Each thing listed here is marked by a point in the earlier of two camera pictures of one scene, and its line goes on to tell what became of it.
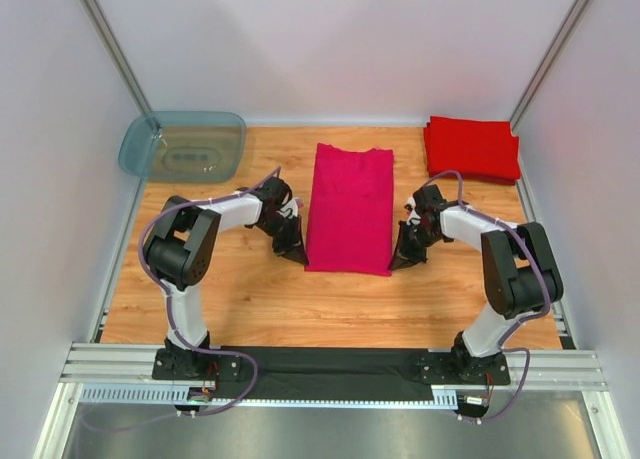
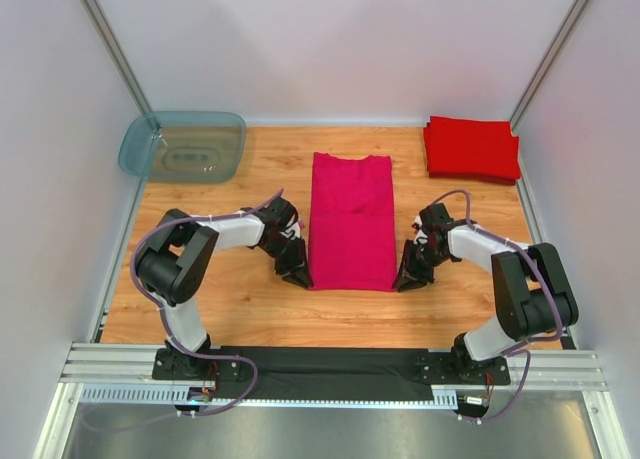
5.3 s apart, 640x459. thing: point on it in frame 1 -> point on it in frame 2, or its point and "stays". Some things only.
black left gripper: [287, 236] -> [288, 254]
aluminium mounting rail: [114, 363] stays
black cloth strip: [328, 373] stays
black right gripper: [409, 241] -> [416, 257]
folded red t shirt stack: [481, 151] stays
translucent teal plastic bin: [185, 147] stays
